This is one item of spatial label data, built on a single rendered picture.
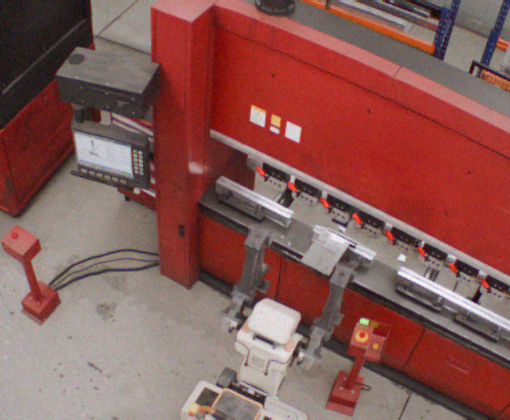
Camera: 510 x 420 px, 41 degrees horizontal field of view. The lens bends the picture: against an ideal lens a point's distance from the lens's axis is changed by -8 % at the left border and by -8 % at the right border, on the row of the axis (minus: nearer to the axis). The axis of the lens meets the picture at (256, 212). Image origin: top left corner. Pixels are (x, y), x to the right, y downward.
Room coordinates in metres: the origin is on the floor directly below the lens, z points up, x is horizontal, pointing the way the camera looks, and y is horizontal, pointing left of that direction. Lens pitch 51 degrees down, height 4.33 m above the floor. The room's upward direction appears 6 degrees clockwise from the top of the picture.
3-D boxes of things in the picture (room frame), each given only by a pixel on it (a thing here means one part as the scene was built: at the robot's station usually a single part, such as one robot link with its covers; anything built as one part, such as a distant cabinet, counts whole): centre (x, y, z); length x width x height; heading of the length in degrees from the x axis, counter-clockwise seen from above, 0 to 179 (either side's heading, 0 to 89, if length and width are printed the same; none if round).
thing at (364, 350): (2.06, -0.72, 0.75); 0.20 x 0.16 x 0.18; 76
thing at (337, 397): (2.03, -0.71, 0.06); 0.25 x 0.20 x 0.12; 166
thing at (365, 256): (2.58, -0.52, 0.92); 0.39 x 0.06 x 0.10; 64
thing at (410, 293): (2.29, -0.99, 0.89); 0.30 x 0.05 x 0.03; 64
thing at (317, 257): (2.47, -0.41, 1.00); 0.26 x 0.18 x 0.01; 154
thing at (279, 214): (2.84, 0.02, 0.92); 0.50 x 0.06 x 0.10; 64
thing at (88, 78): (2.76, 0.84, 1.53); 0.51 x 0.25 x 0.85; 78
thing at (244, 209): (2.81, 0.09, 0.89); 0.30 x 0.05 x 0.03; 64
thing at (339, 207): (2.61, -0.45, 1.26); 0.15 x 0.09 x 0.17; 64
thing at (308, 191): (2.70, -0.27, 1.26); 0.15 x 0.09 x 0.17; 64
